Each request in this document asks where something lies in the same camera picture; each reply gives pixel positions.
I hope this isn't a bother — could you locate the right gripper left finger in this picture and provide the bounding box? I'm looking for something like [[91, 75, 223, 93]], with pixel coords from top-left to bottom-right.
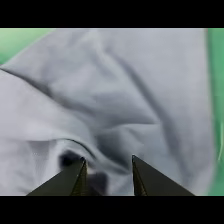
[[26, 158, 90, 197]]

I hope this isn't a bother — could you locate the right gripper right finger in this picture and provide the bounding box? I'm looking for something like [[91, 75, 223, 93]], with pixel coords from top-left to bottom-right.
[[131, 154, 196, 197]]

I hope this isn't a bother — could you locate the blue shirt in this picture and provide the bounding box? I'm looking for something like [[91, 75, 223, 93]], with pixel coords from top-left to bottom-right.
[[0, 28, 216, 197]]

